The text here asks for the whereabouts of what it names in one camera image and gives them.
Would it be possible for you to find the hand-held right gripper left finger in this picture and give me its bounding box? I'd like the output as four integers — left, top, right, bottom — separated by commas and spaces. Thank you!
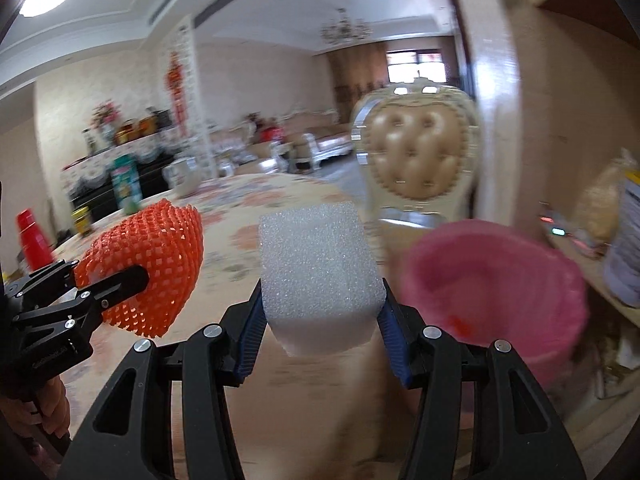
57, 280, 266, 480

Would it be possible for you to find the window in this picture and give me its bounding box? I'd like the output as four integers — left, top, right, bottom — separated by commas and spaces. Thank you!
387, 50, 449, 84

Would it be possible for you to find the red thermos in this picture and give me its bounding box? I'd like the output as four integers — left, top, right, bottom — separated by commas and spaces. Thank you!
16, 208, 55, 274

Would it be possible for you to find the white lace cloth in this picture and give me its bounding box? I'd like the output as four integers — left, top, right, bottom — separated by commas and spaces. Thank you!
61, 132, 185, 192

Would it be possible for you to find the large tin can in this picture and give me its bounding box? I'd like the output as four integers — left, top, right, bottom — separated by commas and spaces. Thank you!
602, 170, 640, 309

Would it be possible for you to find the cream sofa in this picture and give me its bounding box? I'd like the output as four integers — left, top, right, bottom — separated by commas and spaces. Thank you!
286, 110, 351, 170

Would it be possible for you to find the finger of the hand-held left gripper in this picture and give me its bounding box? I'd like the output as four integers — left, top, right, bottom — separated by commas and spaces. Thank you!
12, 265, 151, 342
2, 259, 82, 314

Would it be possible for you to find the orange foam fruit net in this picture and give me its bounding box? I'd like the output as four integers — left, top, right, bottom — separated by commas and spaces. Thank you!
75, 199, 204, 338

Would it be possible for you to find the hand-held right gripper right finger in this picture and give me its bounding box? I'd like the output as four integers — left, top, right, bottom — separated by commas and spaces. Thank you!
377, 280, 587, 480

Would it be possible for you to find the red knot wall ornament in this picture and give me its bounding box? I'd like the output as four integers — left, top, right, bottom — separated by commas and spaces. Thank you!
164, 51, 190, 137

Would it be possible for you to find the pink plastic bin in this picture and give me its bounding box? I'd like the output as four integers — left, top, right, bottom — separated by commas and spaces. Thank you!
400, 220, 589, 411

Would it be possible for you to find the green snack bag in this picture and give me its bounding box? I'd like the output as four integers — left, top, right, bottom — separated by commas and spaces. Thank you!
111, 155, 142, 215

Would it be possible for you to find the white lattice partition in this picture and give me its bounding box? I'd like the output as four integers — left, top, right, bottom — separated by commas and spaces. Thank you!
159, 20, 213, 181

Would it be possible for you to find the black sideboard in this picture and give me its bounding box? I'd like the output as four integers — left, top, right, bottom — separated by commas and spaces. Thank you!
67, 152, 188, 233

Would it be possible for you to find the white floral teapot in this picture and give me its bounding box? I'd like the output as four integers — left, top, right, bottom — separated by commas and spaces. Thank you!
162, 156, 202, 197

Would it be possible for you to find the brown patterned curtain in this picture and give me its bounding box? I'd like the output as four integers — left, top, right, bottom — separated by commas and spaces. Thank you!
327, 42, 389, 123

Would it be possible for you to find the flower bouquet in vase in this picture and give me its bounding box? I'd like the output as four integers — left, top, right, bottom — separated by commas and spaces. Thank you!
91, 101, 122, 150

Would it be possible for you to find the chandelier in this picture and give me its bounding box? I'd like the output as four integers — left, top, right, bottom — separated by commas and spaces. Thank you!
320, 8, 375, 46

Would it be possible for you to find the clear bag of food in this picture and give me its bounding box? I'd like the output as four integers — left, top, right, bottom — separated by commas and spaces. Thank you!
572, 149, 640, 247

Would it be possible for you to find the yellow jar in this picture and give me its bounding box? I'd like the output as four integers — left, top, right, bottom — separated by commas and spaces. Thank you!
70, 206, 95, 239

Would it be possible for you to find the cream tufted dining chair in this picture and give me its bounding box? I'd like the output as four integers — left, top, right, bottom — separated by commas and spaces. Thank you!
351, 77, 482, 261

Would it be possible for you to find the white foam block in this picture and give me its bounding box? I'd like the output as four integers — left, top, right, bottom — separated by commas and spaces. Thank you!
257, 201, 387, 358

